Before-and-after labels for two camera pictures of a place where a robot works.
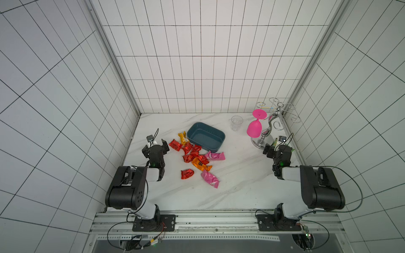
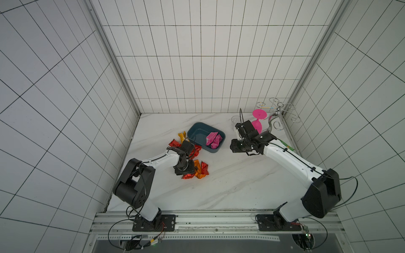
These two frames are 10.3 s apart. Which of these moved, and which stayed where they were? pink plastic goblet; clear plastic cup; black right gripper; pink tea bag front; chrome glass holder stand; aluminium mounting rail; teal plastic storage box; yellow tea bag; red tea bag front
Moved: black right gripper; pink tea bag front
Stayed: red tea bag front; chrome glass holder stand; clear plastic cup; teal plastic storage box; aluminium mounting rail; yellow tea bag; pink plastic goblet
